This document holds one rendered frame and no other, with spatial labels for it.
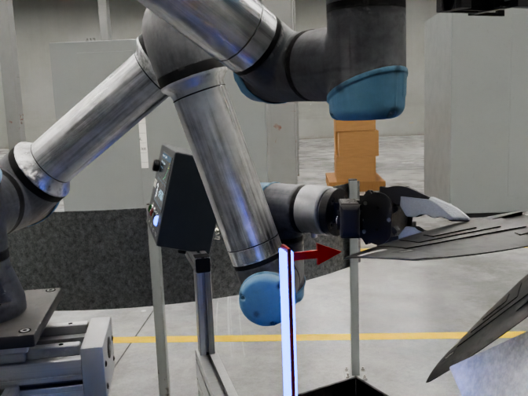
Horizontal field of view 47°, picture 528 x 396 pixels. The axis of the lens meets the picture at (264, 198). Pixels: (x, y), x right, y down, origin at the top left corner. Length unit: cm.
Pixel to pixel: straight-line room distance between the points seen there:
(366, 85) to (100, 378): 62
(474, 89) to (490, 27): 65
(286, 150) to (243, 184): 416
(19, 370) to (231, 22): 61
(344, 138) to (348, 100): 819
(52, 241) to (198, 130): 176
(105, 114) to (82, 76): 608
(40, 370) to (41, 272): 160
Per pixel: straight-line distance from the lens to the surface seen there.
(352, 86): 58
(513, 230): 76
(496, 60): 694
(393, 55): 59
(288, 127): 496
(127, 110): 99
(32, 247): 257
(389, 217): 84
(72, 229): 249
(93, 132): 101
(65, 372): 99
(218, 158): 82
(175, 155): 119
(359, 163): 882
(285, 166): 498
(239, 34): 63
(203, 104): 82
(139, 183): 696
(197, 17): 62
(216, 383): 112
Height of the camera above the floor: 135
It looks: 9 degrees down
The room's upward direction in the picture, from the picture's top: 2 degrees counter-clockwise
